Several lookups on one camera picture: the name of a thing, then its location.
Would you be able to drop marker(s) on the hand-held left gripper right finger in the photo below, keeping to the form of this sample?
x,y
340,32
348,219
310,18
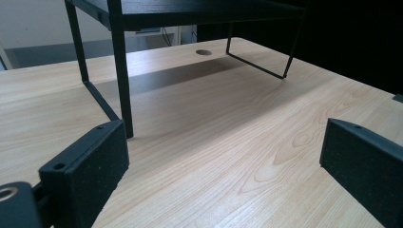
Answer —
x,y
364,164

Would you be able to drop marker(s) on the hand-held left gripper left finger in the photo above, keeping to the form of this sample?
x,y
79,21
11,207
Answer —
x,y
85,171

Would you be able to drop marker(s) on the black two-tier shelf rack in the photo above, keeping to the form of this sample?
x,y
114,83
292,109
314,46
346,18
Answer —
x,y
122,63

